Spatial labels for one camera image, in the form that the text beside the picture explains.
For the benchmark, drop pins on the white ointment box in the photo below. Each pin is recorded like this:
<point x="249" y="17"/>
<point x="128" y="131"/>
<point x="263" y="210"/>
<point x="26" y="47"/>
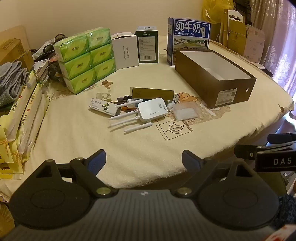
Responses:
<point x="101" y="106"/>

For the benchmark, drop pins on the white plastic hook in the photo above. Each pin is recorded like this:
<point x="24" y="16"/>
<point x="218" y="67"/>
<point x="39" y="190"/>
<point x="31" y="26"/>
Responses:
<point x="104" y="95"/>

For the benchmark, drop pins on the dark small tool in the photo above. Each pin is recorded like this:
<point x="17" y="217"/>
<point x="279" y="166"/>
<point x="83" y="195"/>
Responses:
<point x="124" y="99"/>

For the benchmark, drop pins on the pale yellow wrapped pack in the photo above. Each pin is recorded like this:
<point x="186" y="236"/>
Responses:
<point x="40" y="111"/>
<point x="29" y="120"/>
<point x="18" y="104"/>

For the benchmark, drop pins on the pink patterned curtain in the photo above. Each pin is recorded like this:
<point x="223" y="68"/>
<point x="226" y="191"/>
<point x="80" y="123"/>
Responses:
<point x="277" y="46"/>

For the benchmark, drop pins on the brown shoe box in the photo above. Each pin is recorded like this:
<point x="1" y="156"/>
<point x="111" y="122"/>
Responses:
<point x="208" y="92"/>

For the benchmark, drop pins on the book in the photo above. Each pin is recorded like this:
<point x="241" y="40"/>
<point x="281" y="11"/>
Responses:
<point x="41" y="68"/>

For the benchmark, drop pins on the small white dropper bottle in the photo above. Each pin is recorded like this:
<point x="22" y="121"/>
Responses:
<point x="170" y="106"/>

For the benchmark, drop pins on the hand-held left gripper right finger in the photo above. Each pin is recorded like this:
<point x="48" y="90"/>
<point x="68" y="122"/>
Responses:
<point x="192" y="160"/>

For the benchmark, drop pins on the white router with antennas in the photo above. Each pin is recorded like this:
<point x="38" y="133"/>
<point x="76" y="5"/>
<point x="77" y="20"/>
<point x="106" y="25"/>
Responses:
<point x="150" y="112"/>

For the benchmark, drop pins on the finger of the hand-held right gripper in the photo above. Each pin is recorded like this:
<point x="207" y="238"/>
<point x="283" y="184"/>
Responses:
<point x="244" y="151"/>
<point x="277" y="138"/>

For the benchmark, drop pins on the dark green carton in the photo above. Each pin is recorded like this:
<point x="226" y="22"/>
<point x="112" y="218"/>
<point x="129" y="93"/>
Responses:
<point x="146" y="46"/>

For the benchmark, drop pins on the blue milk carton case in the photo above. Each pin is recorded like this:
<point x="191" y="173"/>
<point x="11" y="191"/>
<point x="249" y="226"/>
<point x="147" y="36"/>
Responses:
<point x="185" y="41"/>

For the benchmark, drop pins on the olive flat cardboard box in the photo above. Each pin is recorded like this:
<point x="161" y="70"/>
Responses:
<point x="237" y="37"/>

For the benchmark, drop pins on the white cardboard box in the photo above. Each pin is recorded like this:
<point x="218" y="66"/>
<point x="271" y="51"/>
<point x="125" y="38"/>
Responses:
<point x="126" y="53"/>

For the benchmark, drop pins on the stack of green tissue packs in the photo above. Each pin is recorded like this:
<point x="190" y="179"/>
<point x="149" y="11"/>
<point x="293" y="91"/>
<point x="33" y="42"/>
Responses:
<point x="78" y="67"/>

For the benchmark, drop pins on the clear plastic case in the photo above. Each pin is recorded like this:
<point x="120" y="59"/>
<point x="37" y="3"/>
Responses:
<point x="186" y="112"/>

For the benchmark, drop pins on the yellow ribboned packet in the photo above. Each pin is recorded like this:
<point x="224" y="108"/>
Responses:
<point x="7" y="155"/>

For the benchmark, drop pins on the yellow plastic bag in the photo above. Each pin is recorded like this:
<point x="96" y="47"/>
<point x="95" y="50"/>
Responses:
<point x="215" y="11"/>

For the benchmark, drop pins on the black bag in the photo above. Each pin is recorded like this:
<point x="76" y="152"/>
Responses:
<point x="49" y="48"/>

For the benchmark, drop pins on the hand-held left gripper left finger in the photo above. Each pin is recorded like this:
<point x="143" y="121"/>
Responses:
<point x="96" y="160"/>

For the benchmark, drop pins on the white small tray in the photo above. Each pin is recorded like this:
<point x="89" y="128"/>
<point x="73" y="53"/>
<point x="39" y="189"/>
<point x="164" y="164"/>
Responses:
<point x="261" y="66"/>

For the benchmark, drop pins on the pale cardboard box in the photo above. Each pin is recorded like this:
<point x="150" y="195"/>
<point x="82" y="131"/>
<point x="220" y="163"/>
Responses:
<point x="254" y="44"/>

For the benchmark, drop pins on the olive green long box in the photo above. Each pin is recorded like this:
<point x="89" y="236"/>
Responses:
<point x="150" y="92"/>

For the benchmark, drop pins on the red and white printed cloth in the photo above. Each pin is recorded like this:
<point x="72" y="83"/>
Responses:
<point x="288" y="235"/>

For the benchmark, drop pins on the grey folded cloth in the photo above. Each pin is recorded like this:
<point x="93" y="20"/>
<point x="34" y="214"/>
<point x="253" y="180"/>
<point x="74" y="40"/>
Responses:
<point x="11" y="85"/>

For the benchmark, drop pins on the brown cardboard box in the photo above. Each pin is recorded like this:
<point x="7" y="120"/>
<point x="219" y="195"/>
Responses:
<point x="11" y="49"/>

